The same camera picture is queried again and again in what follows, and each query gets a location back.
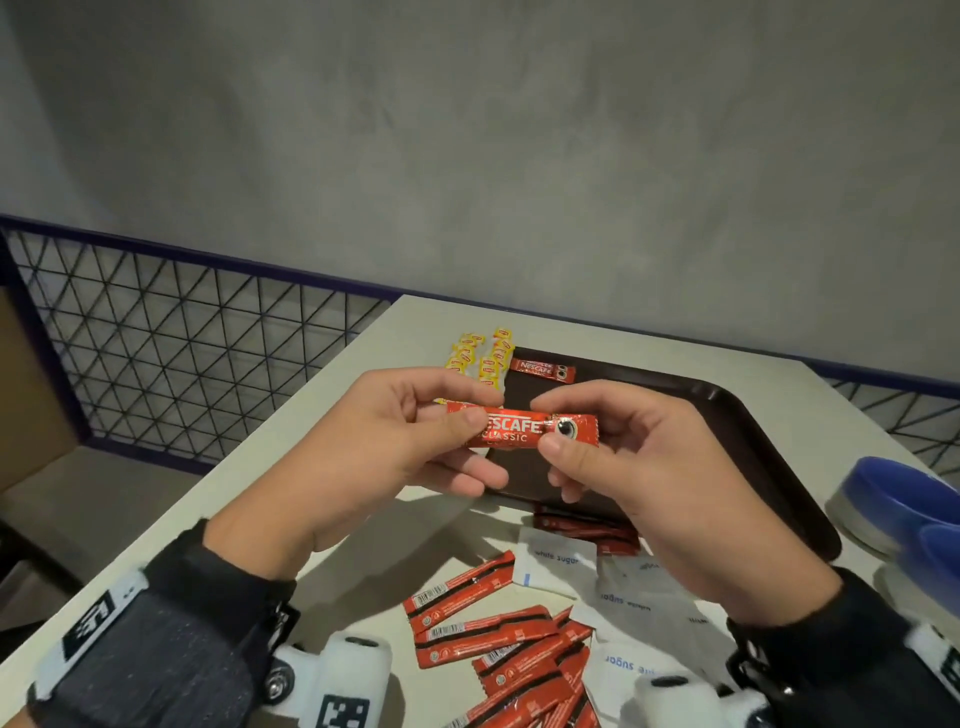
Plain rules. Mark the person's left hand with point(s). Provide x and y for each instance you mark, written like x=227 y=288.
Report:
x=360 y=480

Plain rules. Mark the person's right hand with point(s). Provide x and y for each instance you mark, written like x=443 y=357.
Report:
x=675 y=495

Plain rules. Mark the brown plastic tray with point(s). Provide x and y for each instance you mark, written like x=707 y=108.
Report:
x=750 y=465

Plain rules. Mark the pile of white sugar sachets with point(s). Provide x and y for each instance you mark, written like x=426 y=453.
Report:
x=652 y=607

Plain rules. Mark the red coffee stick sachet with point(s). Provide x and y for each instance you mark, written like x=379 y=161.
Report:
x=510 y=429
x=540 y=369

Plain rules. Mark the pile of red coffee sticks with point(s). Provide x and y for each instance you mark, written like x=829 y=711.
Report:
x=480 y=637

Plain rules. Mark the person's left forearm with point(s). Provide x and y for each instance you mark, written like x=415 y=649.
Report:
x=11 y=720

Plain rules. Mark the blue and white bowl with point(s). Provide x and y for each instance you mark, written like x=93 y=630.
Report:
x=892 y=495
x=941 y=562

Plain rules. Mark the brown cardboard box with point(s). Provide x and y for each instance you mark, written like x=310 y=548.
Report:
x=30 y=397

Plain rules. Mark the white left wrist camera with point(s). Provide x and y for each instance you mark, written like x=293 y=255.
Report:
x=345 y=682

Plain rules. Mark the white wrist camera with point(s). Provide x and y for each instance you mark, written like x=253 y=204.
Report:
x=675 y=705
x=345 y=682

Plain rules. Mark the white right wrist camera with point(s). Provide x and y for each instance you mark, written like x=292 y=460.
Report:
x=675 y=705

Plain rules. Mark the black metal furniture frame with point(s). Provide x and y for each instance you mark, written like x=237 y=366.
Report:
x=30 y=555

